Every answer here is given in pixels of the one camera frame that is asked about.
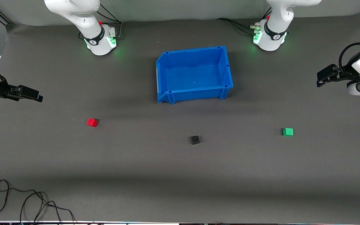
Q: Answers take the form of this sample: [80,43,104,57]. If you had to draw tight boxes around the blue plastic storage bin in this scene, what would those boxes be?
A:
[156,46,234,105]

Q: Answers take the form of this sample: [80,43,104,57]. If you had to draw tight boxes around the dark grey table mat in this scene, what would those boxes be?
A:
[0,12,360,224]

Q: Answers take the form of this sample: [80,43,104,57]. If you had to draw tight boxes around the black left gripper cable loop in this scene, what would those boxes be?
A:
[338,42,360,78]

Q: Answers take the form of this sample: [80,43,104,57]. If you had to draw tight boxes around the black frame rail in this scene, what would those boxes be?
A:
[0,8,13,26]

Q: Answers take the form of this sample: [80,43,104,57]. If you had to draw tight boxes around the black left arm base cable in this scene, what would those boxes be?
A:
[216,17,261,36]

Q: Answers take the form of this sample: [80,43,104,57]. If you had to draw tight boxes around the black arm base cable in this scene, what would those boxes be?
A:
[96,2,123,40]
[216,17,261,36]

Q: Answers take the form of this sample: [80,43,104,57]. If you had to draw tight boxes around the thin black loose cable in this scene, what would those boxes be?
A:
[0,179,77,224]

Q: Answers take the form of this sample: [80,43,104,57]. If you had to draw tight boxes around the black right arm base cable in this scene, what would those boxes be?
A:
[96,2,123,40]

